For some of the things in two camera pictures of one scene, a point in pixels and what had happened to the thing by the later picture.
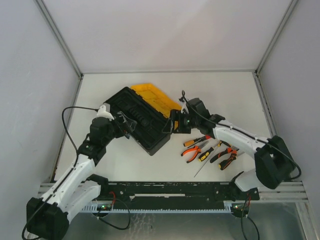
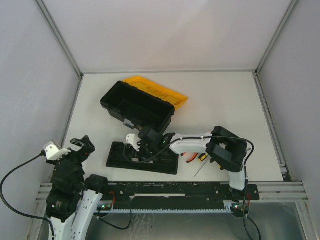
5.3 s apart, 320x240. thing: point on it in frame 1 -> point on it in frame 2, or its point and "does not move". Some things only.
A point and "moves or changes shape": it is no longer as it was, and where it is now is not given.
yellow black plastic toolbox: (151, 109) moves or changes shape
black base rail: (177, 192) does not move
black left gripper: (120, 124) -> (75, 152)
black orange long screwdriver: (206, 154) does not move
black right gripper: (175, 121) -> (144, 146)
